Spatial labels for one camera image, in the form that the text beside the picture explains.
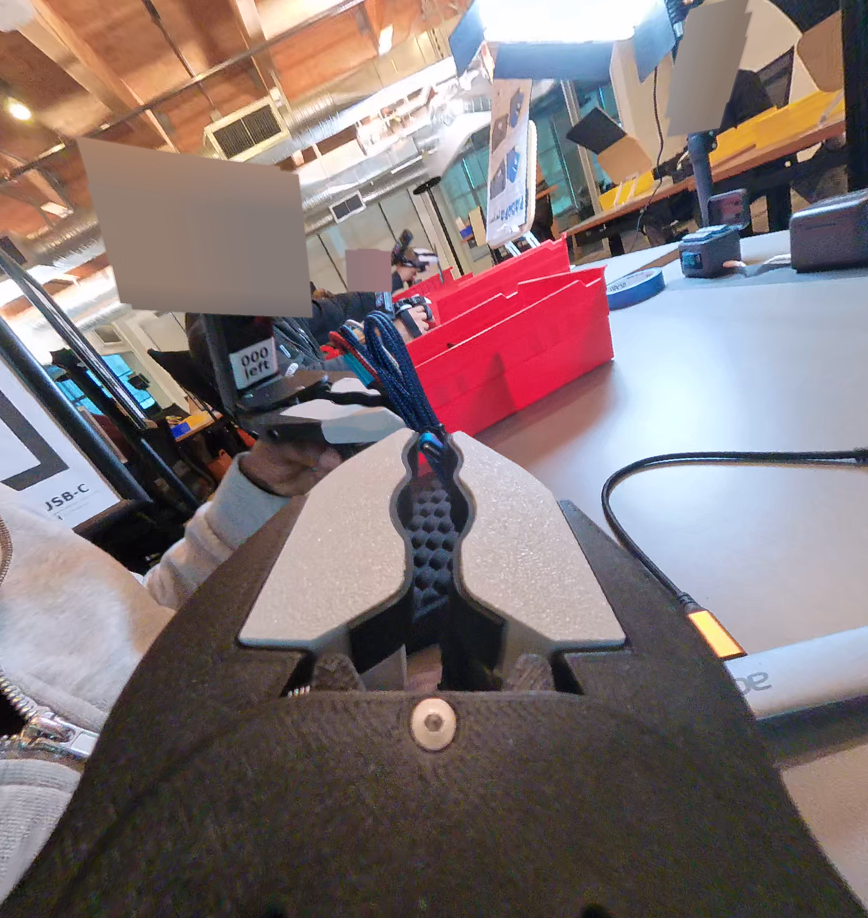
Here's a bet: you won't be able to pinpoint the bright studio light panel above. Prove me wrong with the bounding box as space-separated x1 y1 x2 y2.
448 0 682 83

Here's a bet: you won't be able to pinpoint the black light stand pole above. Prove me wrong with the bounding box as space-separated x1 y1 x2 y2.
839 0 868 195

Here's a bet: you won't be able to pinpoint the person's beige jacket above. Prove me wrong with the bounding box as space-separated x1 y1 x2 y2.
0 477 180 918

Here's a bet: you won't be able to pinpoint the blue tape roll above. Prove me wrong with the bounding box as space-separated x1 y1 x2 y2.
604 269 666 311

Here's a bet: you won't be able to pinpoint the black cable orange plugs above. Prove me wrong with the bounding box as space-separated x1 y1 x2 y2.
601 441 868 661

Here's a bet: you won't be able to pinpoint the red plastic bin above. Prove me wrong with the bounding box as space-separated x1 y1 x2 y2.
404 283 615 436
393 237 572 306
423 265 608 331

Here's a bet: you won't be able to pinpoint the ceiling air vent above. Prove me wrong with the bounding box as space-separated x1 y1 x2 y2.
203 100 291 162

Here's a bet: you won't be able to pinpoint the row of yellow bins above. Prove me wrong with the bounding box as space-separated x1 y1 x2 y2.
599 93 847 209

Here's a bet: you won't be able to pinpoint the grey usb hub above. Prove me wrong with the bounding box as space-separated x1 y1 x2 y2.
724 620 868 721

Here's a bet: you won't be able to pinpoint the white charger cable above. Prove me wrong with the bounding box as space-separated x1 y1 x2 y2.
724 252 793 279

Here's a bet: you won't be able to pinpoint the red blue braided cable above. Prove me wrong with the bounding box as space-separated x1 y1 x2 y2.
321 321 379 381

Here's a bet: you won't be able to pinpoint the black flag panel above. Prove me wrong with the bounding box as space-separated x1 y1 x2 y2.
566 108 627 155

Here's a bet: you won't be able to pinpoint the black blue battery charger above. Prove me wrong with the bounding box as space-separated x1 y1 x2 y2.
678 224 745 279

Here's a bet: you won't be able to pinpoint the black tripod stand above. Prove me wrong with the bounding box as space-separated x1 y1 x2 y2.
0 226 205 510

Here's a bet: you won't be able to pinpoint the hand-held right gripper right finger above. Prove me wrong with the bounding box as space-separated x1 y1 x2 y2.
451 430 627 650

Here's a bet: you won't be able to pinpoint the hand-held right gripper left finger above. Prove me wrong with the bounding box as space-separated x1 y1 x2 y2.
239 428 415 654

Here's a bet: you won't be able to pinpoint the person's left hand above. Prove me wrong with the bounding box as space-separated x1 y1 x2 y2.
240 441 349 499

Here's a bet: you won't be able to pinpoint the person's left forearm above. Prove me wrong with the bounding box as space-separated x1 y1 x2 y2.
143 453 295 612

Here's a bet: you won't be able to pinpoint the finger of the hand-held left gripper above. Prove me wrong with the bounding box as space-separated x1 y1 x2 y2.
262 402 408 447
290 374 388 410

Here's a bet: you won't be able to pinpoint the small action camera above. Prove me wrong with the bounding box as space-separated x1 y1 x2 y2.
705 188 752 238

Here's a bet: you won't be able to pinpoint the small printed instruction sheet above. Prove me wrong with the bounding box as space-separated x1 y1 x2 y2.
485 77 538 245

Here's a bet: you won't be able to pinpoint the dark grey case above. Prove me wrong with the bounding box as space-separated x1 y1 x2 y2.
789 186 868 273

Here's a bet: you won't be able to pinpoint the black floor lamp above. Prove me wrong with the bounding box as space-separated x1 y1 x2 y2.
414 179 455 277

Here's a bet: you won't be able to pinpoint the white printed sign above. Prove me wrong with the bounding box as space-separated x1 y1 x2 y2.
0 316 122 532

